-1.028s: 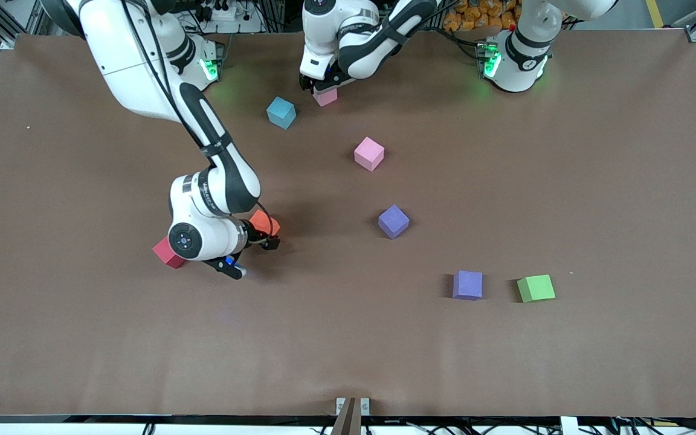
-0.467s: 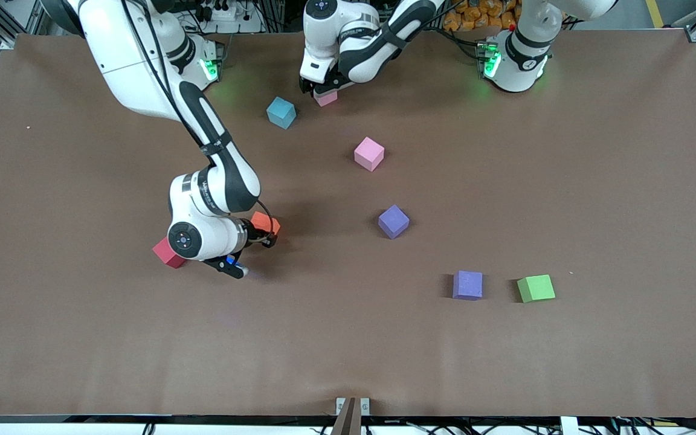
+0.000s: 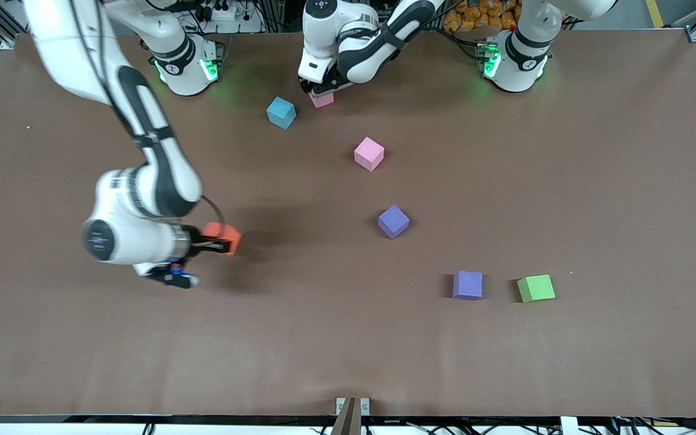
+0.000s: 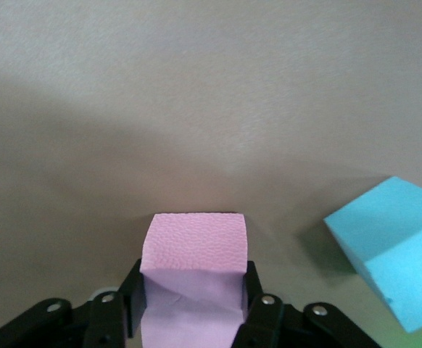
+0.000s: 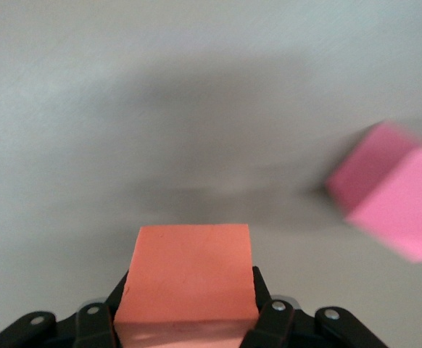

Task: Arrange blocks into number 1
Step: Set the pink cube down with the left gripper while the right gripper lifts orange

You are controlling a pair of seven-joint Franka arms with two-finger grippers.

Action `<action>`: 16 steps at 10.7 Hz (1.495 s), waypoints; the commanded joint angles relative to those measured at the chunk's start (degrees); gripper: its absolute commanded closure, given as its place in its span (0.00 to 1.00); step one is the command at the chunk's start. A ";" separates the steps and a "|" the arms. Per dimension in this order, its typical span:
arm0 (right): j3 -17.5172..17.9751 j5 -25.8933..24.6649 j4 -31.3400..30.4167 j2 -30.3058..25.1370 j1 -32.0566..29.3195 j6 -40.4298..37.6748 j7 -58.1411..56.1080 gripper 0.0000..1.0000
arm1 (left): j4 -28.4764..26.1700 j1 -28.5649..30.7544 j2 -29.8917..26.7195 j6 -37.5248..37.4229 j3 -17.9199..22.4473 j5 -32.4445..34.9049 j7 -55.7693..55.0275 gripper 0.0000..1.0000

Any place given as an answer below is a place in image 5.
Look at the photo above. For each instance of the red foam block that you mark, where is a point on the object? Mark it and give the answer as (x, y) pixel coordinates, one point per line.
(396, 203)

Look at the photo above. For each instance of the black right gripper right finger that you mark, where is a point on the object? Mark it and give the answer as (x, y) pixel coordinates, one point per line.
(276, 322)

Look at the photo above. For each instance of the orange foam block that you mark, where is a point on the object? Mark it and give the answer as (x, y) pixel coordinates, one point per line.
(189, 272)

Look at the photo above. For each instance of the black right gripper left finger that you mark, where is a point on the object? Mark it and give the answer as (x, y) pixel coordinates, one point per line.
(95, 322)

